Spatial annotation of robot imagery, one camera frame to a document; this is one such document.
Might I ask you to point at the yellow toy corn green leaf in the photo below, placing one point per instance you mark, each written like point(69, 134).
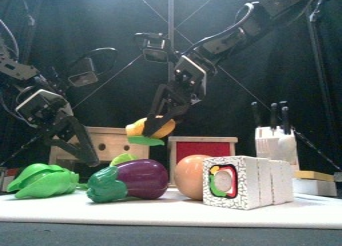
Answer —
point(136, 128)

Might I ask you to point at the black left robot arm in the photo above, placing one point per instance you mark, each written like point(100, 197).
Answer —
point(18, 70)

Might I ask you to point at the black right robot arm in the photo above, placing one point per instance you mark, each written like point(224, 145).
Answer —
point(259, 20)

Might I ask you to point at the wooden box with round holes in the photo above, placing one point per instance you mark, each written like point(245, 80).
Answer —
point(112, 140)

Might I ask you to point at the light green toy lettuce leaf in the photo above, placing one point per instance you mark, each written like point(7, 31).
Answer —
point(121, 159)

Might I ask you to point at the wooden box with red face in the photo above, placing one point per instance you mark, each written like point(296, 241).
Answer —
point(201, 148)

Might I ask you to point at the bright green toy vegetable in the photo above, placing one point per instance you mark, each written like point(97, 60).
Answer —
point(42, 183)

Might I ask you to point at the purple toy eggplant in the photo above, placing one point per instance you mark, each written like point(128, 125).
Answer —
point(142, 178)

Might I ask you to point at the orange toy peach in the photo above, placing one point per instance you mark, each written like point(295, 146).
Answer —
point(189, 176)

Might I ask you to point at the white toy knife block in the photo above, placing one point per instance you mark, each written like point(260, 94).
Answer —
point(272, 146)

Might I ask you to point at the white toy sushi roll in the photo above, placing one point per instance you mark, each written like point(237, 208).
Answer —
point(241, 183)

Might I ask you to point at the white cutting board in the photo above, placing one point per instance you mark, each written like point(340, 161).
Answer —
point(156, 213)

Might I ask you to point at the white toy rice slice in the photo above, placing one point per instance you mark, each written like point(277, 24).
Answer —
point(281, 180)

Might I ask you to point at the yellow flat block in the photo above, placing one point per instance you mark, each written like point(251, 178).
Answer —
point(315, 175)

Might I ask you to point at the white flat block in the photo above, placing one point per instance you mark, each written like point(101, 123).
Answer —
point(312, 187)

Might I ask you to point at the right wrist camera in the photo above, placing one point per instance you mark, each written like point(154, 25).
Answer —
point(154, 50)

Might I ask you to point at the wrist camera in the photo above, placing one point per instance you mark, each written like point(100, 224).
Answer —
point(154, 50)
point(82, 73)

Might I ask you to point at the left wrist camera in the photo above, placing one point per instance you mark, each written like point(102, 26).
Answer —
point(82, 73)

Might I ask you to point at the grey vertical frame pole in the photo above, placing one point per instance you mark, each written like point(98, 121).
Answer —
point(170, 10)

